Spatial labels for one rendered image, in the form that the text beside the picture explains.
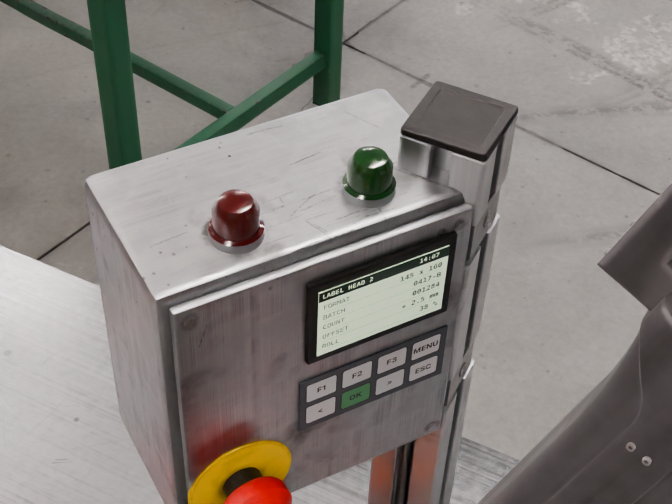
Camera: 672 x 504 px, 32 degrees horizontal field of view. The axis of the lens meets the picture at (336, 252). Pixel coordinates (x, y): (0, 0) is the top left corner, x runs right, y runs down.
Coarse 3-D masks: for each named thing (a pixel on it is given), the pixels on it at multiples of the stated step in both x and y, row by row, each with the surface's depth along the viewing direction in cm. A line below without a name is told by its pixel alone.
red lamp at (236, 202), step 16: (224, 192) 54; (240, 192) 54; (224, 208) 53; (240, 208) 53; (256, 208) 53; (208, 224) 55; (224, 224) 53; (240, 224) 53; (256, 224) 54; (224, 240) 54; (240, 240) 54; (256, 240) 54
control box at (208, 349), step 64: (256, 128) 60; (320, 128) 61; (384, 128) 61; (128, 192) 57; (192, 192) 57; (256, 192) 57; (320, 192) 57; (448, 192) 57; (128, 256) 54; (192, 256) 54; (256, 256) 54; (320, 256) 55; (128, 320) 58; (192, 320) 53; (256, 320) 55; (448, 320) 63; (128, 384) 64; (192, 384) 56; (256, 384) 58; (192, 448) 59; (256, 448) 62; (320, 448) 65; (384, 448) 68
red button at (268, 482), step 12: (252, 468) 63; (228, 480) 62; (240, 480) 62; (252, 480) 61; (264, 480) 61; (276, 480) 61; (228, 492) 62; (240, 492) 61; (252, 492) 60; (264, 492) 60; (276, 492) 61; (288, 492) 62
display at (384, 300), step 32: (384, 256) 57; (416, 256) 57; (448, 256) 59; (320, 288) 55; (352, 288) 56; (384, 288) 58; (416, 288) 59; (448, 288) 60; (320, 320) 57; (352, 320) 58; (384, 320) 59; (416, 320) 61; (320, 352) 58
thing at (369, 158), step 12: (360, 156) 56; (372, 156) 56; (384, 156) 56; (348, 168) 56; (360, 168) 55; (372, 168) 55; (384, 168) 56; (348, 180) 56; (360, 180) 56; (372, 180) 55; (384, 180) 56; (348, 192) 56; (360, 192) 56; (372, 192) 56; (384, 192) 56; (360, 204) 56; (372, 204) 56; (384, 204) 57
